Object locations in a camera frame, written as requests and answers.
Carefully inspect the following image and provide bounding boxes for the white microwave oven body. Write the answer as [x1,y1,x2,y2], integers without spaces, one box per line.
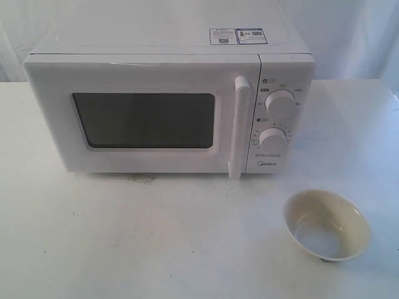
[23,1,315,175]

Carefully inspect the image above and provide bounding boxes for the blue white warning sticker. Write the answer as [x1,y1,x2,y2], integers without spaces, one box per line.
[209,28,268,45]

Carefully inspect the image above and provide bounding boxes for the white control knob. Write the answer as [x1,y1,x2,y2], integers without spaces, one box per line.
[264,90,297,120]
[258,128,287,153]

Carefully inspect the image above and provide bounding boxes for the lower white control knob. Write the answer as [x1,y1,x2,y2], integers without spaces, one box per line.
[258,128,287,153]

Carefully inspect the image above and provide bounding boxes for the upper white control knob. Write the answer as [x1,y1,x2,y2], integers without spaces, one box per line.
[264,90,297,120]

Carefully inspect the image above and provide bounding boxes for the white microwave door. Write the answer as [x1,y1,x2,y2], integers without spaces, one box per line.
[24,54,261,179]

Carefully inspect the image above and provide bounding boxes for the cream ceramic bowl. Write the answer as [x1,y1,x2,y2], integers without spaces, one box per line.
[283,189,372,263]

